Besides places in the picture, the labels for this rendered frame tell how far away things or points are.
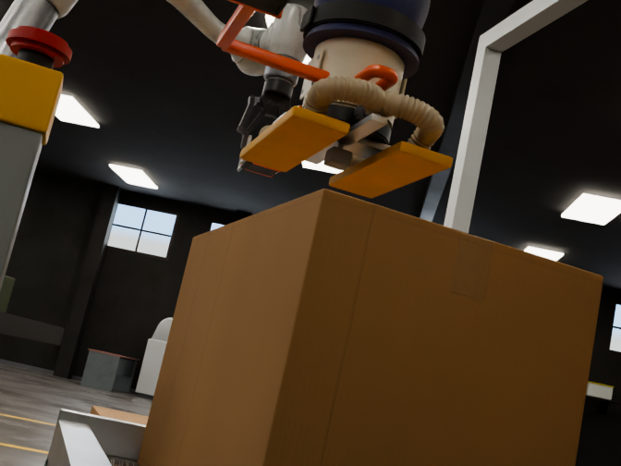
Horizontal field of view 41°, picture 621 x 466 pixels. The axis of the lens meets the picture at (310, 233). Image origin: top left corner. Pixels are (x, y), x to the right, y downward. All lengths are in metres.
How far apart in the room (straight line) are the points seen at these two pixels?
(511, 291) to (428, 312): 0.12
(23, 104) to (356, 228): 0.38
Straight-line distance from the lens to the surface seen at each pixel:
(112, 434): 1.52
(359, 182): 1.61
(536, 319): 1.06
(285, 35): 2.16
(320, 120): 1.34
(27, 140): 0.93
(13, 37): 0.97
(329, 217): 0.93
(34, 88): 0.94
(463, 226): 5.24
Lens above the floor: 0.73
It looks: 11 degrees up
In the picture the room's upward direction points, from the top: 12 degrees clockwise
